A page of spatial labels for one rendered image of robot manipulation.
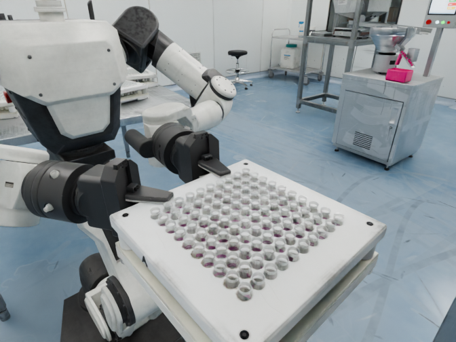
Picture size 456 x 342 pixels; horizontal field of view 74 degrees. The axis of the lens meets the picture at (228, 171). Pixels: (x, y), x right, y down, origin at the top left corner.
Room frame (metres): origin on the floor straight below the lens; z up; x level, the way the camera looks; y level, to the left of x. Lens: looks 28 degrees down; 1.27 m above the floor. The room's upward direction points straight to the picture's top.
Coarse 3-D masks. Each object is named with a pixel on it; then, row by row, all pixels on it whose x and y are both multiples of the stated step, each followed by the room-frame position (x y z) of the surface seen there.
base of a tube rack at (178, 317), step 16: (128, 256) 0.29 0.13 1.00; (144, 272) 0.26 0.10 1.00; (352, 272) 0.26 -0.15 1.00; (368, 272) 0.28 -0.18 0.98; (144, 288) 0.26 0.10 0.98; (160, 288) 0.24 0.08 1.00; (336, 288) 0.24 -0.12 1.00; (352, 288) 0.25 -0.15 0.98; (160, 304) 0.23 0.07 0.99; (176, 304) 0.22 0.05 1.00; (320, 304) 0.22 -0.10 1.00; (336, 304) 0.23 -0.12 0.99; (176, 320) 0.20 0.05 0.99; (192, 320) 0.20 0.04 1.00; (304, 320) 0.20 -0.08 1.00; (320, 320) 0.21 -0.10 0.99; (192, 336) 0.18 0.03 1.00; (288, 336) 0.18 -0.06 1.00; (304, 336) 0.19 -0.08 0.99
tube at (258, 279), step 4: (256, 272) 0.21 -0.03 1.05; (260, 272) 0.21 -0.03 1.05; (252, 276) 0.21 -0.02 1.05; (256, 276) 0.21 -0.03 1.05; (260, 276) 0.21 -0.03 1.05; (264, 276) 0.20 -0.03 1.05; (252, 280) 0.20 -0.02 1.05; (256, 280) 0.21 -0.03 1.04; (260, 280) 0.21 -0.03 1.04; (264, 280) 0.20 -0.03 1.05; (252, 284) 0.20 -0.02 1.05; (256, 284) 0.20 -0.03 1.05; (260, 284) 0.20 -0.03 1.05; (264, 284) 0.20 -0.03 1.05; (256, 288) 0.20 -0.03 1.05; (260, 288) 0.20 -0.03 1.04
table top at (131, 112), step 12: (156, 96) 1.64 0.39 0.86; (168, 96) 1.64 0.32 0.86; (180, 96) 1.64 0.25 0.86; (120, 108) 1.42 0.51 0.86; (132, 108) 1.42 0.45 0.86; (144, 108) 1.42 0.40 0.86; (0, 120) 1.24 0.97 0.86; (12, 120) 1.24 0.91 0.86; (120, 120) 1.26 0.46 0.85; (132, 120) 1.29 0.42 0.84; (0, 132) 1.10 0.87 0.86; (12, 132) 1.10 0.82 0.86; (24, 132) 1.10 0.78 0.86; (12, 144) 1.04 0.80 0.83; (24, 144) 1.06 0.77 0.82
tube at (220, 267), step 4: (220, 260) 0.23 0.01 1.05; (216, 264) 0.22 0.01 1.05; (220, 264) 0.23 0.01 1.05; (224, 264) 0.22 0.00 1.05; (216, 268) 0.22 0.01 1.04; (220, 268) 0.23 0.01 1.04; (224, 268) 0.21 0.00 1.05; (216, 272) 0.21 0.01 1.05; (220, 272) 0.21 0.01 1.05; (224, 272) 0.21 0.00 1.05; (216, 276) 0.21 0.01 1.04; (220, 276) 0.21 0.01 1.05
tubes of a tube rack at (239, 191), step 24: (216, 192) 0.35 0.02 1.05; (240, 192) 0.35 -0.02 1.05; (264, 192) 0.36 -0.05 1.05; (192, 216) 0.30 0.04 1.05; (216, 216) 0.30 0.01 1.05; (264, 216) 0.30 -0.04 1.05; (288, 216) 0.31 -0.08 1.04; (312, 216) 0.30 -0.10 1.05; (216, 240) 0.26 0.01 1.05; (240, 240) 0.26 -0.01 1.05; (264, 240) 0.26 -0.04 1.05; (288, 240) 0.26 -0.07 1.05; (240, 264) 0.22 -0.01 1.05
